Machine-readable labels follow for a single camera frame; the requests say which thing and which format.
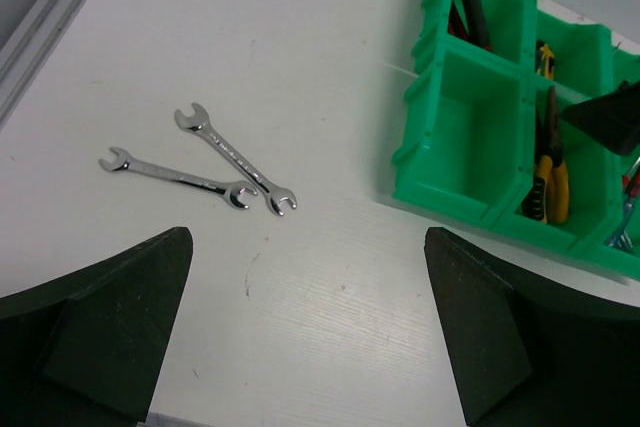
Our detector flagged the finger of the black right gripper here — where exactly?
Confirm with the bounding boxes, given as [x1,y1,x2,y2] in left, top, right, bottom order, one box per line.
[560,81,639,156]

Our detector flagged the green six-compartment bin tray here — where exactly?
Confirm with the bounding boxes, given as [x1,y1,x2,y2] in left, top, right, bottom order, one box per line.
[393,0,639,278]

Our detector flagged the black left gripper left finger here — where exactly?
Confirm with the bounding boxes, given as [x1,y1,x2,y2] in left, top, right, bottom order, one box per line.
[1,227,193,426]

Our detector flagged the red black utility knife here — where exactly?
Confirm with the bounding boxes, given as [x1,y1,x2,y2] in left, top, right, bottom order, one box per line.
[462,0,492,51]

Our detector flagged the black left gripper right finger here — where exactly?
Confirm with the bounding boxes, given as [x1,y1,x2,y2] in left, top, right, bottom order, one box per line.
[424,227,639,426]

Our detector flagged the red black box cutter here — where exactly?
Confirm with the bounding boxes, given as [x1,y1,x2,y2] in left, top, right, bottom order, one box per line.
[447,2,470,42]

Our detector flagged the aluminium front rail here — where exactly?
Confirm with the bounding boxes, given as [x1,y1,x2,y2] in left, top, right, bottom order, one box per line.
[1,0,86,125]

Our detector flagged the yellow black utility knife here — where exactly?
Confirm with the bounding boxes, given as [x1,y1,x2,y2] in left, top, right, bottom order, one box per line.
[535,40,555,80]

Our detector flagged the silver open-end wrench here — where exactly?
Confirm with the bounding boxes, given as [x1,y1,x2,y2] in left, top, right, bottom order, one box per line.
[98,146,258,210]
[174,102,298,217]

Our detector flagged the blue red handle screwdriver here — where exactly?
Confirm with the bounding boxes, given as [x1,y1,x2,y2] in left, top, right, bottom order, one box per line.
[622,157,640,198]

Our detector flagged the yellow handle needle-nose pliers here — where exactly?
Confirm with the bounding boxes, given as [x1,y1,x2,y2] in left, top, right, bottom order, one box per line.
[521,86,570,224]

